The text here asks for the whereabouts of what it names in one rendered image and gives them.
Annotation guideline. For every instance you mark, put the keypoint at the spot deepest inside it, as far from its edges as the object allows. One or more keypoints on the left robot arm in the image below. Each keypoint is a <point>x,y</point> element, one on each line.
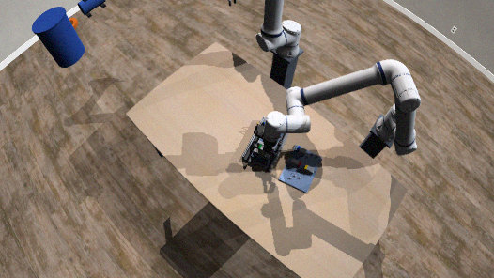
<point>401,119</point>

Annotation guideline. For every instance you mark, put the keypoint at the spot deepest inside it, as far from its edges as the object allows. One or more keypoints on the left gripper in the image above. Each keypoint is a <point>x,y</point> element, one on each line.
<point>268,143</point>

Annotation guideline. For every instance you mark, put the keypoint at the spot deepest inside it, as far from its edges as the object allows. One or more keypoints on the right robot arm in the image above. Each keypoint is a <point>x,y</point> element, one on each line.
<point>273,35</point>

